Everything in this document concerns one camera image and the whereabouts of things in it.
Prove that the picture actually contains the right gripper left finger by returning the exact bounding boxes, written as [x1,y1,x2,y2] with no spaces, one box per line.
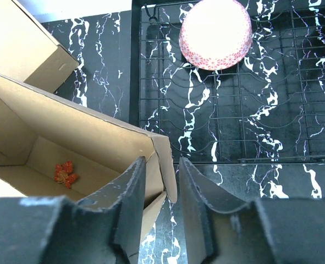
[0,157,146,263]

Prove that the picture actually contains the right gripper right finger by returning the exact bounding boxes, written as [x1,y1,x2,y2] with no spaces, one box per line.
[179,158,325,263]

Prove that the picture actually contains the small orange red toy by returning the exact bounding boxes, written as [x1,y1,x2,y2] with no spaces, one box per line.
[54,161,79,189]

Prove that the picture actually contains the cardboard box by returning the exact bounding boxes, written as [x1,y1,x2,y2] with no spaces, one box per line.
[0,74,178,239]
[0,0,79,93]

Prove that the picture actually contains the closed cardboard box back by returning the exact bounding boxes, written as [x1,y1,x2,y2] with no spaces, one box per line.
[0,0,79,93]

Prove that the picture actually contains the pink patterned bowl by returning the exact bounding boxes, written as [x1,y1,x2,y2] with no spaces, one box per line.
[179,0,252,71]

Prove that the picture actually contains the black wire dish rack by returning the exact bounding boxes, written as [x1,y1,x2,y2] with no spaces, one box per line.
[129,1,325,164]

